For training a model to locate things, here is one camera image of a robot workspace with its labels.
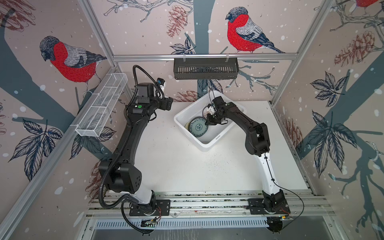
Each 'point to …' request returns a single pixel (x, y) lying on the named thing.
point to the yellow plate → (187, 125)
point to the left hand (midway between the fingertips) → (164, 95)
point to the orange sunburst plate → (205, 112)
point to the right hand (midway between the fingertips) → (205, 124)
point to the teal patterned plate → (198, 127)
